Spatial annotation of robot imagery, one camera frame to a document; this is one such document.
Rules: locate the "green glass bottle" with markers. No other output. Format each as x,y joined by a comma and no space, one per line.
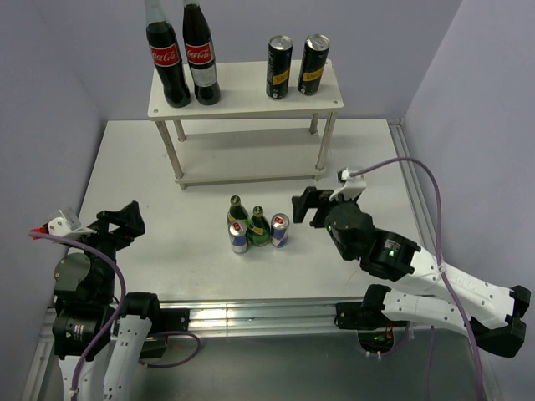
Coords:
258,231
237,212

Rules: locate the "rear green glass bottle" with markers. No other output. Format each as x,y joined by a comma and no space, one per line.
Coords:
237,212

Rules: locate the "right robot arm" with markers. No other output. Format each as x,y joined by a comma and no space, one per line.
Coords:
409,283

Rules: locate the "white two-tier shelf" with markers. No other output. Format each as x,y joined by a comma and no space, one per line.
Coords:
247,136

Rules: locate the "coca-cola glass bottle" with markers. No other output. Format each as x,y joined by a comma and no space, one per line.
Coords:
166,55
200,54

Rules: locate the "front green glass bottle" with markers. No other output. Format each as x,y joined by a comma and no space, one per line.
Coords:
258,231

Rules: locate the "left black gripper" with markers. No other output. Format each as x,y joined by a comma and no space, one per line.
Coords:
129,219

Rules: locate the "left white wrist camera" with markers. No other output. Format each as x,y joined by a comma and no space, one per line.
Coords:
63,223

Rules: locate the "left Coca-Cola glass bottle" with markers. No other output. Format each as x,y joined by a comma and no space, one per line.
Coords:
166,55

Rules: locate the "right Coca-Cola glass bottle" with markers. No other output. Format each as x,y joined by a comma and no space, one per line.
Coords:
200,54

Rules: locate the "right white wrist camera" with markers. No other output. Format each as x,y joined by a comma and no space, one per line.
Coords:
352,185

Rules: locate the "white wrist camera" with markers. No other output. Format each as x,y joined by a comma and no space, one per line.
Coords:
352,185
63,223

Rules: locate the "Red Bull can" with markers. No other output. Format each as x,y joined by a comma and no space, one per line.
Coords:
238,236
279,230

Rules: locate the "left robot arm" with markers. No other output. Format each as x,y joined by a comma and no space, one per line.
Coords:
98,345

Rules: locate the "aluminium frame rail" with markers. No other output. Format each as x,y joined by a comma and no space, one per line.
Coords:
249,318

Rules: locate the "dark gold-band beverage can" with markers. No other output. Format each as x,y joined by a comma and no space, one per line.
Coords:
315,53

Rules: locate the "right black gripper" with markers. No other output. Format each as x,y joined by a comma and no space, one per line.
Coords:
311,197

